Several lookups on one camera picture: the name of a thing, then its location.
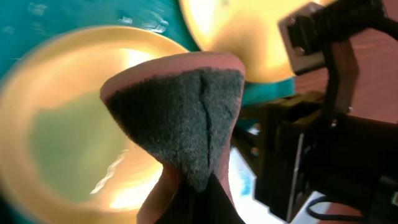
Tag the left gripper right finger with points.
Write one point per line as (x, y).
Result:
(213, 206)

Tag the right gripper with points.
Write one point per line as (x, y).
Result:
(343, 169)

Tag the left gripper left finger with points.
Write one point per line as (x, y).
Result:
(180, 209)

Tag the green and tan sponge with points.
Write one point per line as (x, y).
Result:
(180, 109)

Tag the yellow-green plate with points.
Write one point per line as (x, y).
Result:
(256, 31)
(63, 157)

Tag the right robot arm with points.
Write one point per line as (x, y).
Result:
(328, 31)

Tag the teal plastic serving tray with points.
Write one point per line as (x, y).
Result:
(26, 24)

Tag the light blue plate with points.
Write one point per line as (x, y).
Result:
(242, 185)

